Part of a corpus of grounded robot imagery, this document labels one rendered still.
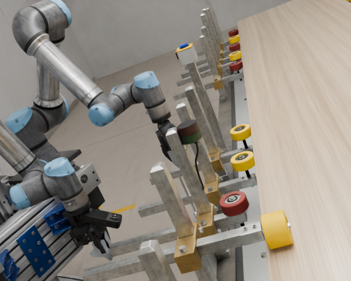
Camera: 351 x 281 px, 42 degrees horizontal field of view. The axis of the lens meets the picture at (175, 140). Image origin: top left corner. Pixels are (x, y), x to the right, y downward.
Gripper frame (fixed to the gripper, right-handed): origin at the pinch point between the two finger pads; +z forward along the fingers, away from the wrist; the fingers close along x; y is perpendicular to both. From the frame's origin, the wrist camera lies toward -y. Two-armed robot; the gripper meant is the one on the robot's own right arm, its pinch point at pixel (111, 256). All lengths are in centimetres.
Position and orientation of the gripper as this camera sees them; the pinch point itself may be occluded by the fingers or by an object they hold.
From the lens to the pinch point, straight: 150.6
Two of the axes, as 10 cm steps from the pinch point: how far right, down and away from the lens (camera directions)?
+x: -1.0, 4.0, -9.1
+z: 3.6, 8.7, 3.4
